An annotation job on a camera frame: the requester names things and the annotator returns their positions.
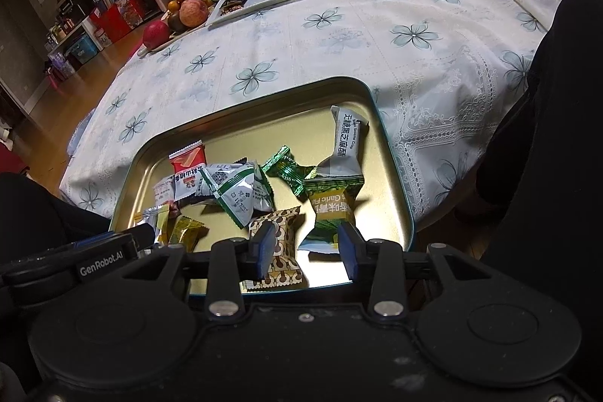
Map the person's leg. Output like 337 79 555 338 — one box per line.
0 171 114 402
476 0 603 402

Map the silver yellow snack packet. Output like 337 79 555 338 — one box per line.
133 203 171 245

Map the shiny green candy packet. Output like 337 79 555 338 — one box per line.
261 145 317 199

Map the dark red apple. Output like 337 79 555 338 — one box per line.
142 20 170 49

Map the olive green snack packet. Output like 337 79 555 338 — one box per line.
297 176 366 253

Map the small red white packet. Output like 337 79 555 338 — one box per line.
153 175 179 207

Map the pale blue plastic sheet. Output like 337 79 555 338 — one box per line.
68 110 95 158

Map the metal tin with teal rim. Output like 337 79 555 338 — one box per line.
109 76 416 297

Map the white green snack packet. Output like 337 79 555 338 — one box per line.
195 162 276 229

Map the person's right leg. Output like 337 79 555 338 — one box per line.
476 0 603 402

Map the pale yellow tray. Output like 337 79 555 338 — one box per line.
139 18 210 52

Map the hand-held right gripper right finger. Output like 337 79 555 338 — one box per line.
337 220 507 322

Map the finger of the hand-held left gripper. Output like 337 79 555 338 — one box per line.
134 224 158 257

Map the plain white snack packet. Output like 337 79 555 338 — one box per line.
315 105 369 191

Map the blue storage bin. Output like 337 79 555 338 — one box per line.
63 34 102 64

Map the pale red apple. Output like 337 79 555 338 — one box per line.
179 0 209 28

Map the red white snack packet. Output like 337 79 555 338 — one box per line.
168 141 209 201

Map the white floral tablecloth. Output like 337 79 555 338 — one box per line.
59 0 573 233

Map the person's left leg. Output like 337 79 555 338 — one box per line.
0 171 114 402

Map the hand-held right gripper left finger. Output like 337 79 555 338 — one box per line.
110 220 276 323

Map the brown patterned snack packet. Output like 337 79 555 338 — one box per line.
240 206 306 292

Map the red storage box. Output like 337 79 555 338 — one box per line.
89 4 142 42

